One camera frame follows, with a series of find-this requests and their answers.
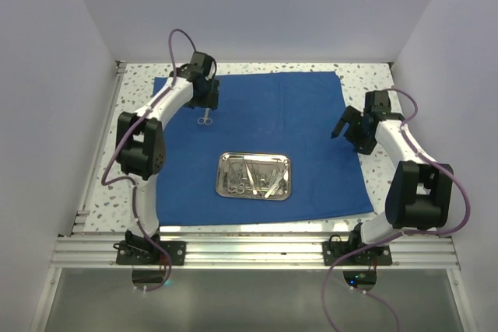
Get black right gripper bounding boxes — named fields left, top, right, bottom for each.
left=331, top=106, right=377, bottom=156

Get steel surgical scissors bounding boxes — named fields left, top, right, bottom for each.
left=197, top=108, right=212, bottom=126

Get blue surgical drape cloth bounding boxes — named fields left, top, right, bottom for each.
left=156, top=72, right=373, bottom=225

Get stainless steel instrument tray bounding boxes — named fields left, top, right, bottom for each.
left=216, top=152, right=292, bottom=201

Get steel scalpel handle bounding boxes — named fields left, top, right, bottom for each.
left=265, top=171, right=285, bottom=198

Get steel forceps with ring handles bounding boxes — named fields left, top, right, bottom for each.
left=227, top=161, right=252, bottom=196

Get steel tweezers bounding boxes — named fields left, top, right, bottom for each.
left=244, top=159, right=258, bottom=196

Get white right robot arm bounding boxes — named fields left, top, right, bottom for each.
left=331, top=89, right=453, bottom=264

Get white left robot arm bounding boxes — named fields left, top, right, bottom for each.
left=116, top=51, right=219, bottom=264

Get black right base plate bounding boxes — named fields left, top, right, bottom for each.
left=321, top=234, right=393, bottom=267

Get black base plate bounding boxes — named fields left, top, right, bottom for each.
left=321, top=234, right=393, bottom=267
left=113, top=241, right=187, bottom=266

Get left side aluminium rail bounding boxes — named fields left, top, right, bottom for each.
left=68, top=61, right=128, bottom=236

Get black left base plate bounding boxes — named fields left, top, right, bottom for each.
left=113, top=241, right=187, bottom=266

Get aluminium frame rail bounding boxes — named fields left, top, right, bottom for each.
left=49, top=232, right=460, bottom=270

